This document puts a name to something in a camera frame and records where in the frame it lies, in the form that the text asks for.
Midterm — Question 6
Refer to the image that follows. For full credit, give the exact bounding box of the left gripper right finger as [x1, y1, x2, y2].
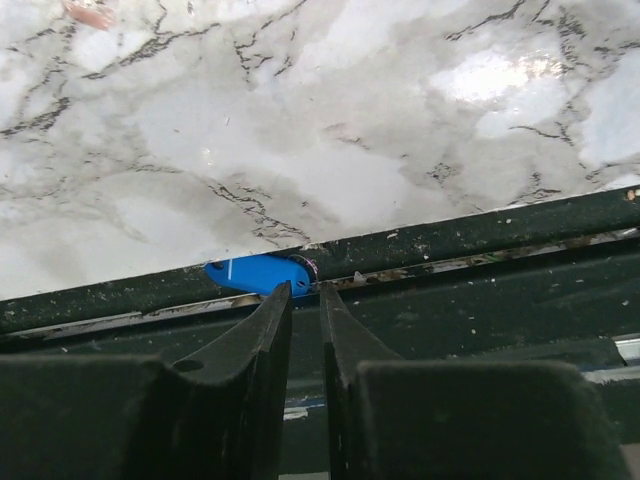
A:
[320, 285, 630, 479]

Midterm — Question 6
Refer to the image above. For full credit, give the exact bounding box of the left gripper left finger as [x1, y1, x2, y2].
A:
[1, 283, 293, 479]

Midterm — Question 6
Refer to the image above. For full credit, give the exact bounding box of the blue key tag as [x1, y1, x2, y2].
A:
[204, 254, 312, 297]

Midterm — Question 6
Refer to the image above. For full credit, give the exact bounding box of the black mounting rail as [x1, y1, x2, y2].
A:
[0, 185, 640, 451]

